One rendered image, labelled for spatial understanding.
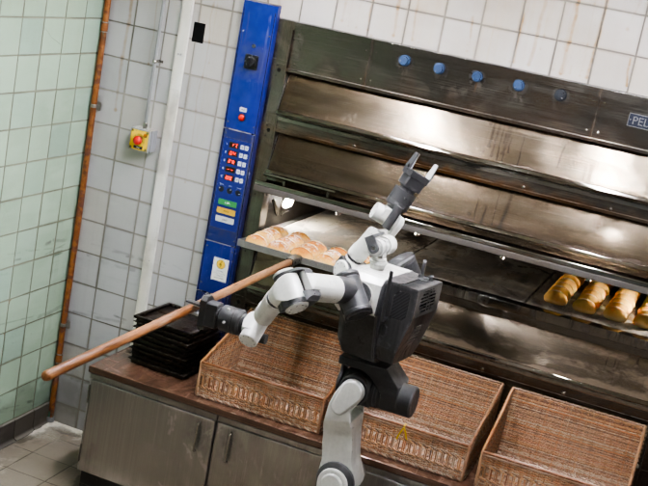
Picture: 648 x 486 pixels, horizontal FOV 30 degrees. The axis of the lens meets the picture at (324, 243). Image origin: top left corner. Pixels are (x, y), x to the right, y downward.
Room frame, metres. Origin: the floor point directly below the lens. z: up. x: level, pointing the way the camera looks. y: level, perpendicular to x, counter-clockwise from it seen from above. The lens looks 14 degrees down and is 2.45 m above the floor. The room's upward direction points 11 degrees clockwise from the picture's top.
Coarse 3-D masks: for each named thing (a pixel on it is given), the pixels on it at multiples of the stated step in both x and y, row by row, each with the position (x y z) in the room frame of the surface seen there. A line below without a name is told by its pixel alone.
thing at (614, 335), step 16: (448, 288) 4.83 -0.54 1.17; (464, 288) 4.83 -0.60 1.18; (496, 304) 4.77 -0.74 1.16; (512, 304) 4.74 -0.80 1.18; (528, 304) 4.78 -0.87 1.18; (544, 320) 4.70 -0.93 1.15; (560, 320) 4.68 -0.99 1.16; (576, 320) 4.67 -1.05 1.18; (608, 336) 4.62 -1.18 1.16; (624, 336) 4.60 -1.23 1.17; (640, 336) 4.62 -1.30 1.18
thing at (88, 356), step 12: (276, 264) 4.53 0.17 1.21; (288, 264) 4.62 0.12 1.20; (252, 276) 4.31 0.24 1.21; (264, 276) 4.39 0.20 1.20; (228, 288) 4.10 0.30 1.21; (240, 288) 4.19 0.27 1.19; (216, 300) 4.01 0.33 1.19; (180, 312) 3.76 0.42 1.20; (156, 324) 3.60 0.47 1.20; (120, 336) 3.43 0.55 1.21; (132, 336) 3.46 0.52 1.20; (96, 348) 3.28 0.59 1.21; (108, 348) 3.33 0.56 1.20; (72, 360) 3.16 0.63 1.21; (84, 360) 3.20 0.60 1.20; (48, 372) 3.05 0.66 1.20; (60, 372) 3.09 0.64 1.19
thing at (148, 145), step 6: (132, 126) 5.26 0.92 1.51; (138, 126) 5.28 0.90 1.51; (132, 132) 5.25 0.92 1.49; (138, 132) 5.24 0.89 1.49; (144, 132) 5.23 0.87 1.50; (150, 132) 5.23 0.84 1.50; (156, 132) 5.28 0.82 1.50; (132, 138) 5.25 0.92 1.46; (144, 138) 5.23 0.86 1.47; (150, 138) 5.24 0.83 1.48; (156, 138) 5.29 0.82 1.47; (132, 144) 5.25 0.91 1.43; (144, 144) 5.23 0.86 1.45; (150, 144) 5.24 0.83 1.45; (138, 150) 5.24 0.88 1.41; (144, 150) 5.23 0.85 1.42; (150, 150) 5.25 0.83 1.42
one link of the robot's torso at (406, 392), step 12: (348, 360) 3.98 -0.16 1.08; (360, 360) 3.97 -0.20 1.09; (372, 372) 3.95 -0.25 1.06; (384, 372) 3.94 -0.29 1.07; (396, 372) 3.99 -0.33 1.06; (336, 384) 4.00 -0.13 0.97; (384, 384) 3.93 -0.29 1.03; (396, 384) 3.93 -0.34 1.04; (408, 384) 3.98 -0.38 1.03; (372, 396) 3.95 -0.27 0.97; (384, 396) 3.93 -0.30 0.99; (396, 396) 3.92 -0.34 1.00; (408, 396) 3.92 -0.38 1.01; (384, 408) 3.95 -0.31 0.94; (396, 408) 3.93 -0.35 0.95; (408, 408) 3.91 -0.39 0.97
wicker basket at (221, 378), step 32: (288, 320) 5.00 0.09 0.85; (224, 352) 4.83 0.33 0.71; (256, 352) 4.99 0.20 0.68; (288, 352) 4.96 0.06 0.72; (320, 352) 4.93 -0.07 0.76; (224, 384) 4.59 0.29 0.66; (256, 384) 4.54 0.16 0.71; (288, 384) 4.91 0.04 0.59; (320, 384) 4.88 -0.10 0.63; (288, 416) 4.50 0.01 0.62; (320, 416) 4.45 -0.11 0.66
